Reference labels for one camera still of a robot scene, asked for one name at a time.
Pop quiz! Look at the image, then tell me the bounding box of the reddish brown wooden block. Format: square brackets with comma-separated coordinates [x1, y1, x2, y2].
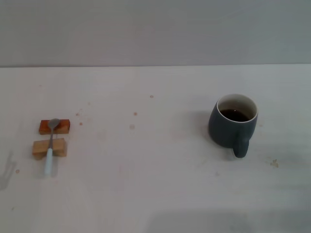
[38, 118, 71, 135]

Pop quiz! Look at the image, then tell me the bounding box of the dark coffee liquid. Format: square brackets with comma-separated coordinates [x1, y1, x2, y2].
[220, 109, 250, 123]

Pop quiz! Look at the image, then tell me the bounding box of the light tan wooden block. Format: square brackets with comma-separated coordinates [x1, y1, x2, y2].
[32, 138, 68, 161]

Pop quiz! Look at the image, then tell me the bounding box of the dark grey ceramic mug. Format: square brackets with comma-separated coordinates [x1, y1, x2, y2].
[207, 93, 258, 159]

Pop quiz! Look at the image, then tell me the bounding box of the metal spoon light blue handle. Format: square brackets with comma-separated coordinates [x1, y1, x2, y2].
[44, 118, 60, 176]

